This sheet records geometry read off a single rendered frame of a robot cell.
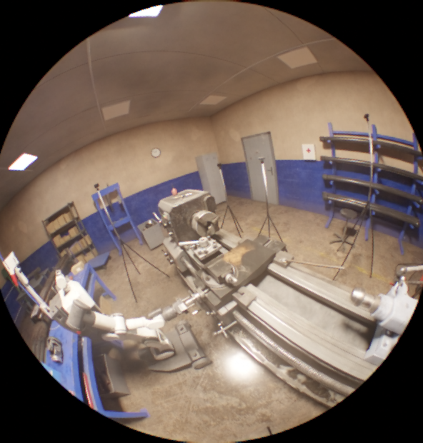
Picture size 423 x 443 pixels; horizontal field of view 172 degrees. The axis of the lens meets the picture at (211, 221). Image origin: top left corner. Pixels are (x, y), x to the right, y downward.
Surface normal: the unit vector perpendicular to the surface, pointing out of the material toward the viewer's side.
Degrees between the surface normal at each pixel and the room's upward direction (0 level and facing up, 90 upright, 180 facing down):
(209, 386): 0
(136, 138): 90
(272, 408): 0
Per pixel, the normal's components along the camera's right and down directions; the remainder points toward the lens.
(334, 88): -0.80, 0.41
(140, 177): 0.55, 0.24
